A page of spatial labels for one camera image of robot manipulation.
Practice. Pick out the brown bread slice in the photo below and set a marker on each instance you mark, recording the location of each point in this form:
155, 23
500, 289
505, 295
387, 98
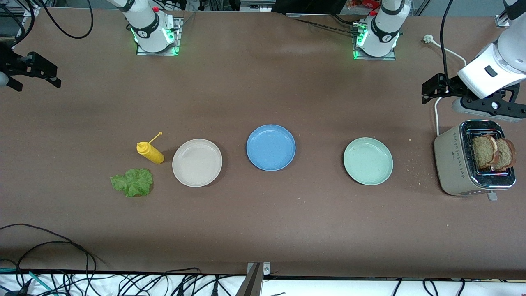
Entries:
505, 155
483, 151

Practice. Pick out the beige chrome toaster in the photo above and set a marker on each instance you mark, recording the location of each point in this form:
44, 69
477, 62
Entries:
452, 164

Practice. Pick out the light green round plate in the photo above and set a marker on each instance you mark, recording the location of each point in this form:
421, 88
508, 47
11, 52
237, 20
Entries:
368, 161

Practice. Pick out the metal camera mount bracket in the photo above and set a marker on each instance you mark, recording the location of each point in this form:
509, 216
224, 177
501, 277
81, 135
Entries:
254, 279

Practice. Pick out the yellow mustard squeeze bottle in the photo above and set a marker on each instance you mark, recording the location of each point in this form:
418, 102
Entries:
151, 153

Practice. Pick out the blue round plate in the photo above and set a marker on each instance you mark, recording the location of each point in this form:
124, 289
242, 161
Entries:
271, 147

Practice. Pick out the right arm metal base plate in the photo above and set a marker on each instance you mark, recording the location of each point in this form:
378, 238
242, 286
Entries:
177, 37

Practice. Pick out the beige round plate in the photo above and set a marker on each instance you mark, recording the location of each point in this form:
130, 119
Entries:
197, 163

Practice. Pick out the aluminium frame profile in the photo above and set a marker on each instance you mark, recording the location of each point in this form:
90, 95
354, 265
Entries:
502, 20
28, 10

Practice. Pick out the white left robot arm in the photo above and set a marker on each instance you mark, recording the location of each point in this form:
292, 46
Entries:
382, 33

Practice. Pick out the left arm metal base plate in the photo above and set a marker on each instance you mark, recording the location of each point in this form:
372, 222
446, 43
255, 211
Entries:
390, 56

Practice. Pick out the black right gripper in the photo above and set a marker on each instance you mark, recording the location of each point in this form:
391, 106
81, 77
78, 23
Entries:
9, 64

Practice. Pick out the green lettuce leaf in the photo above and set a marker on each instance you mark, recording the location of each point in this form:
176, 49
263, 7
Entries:
133, 182

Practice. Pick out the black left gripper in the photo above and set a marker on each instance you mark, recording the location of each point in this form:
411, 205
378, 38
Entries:
451, 85

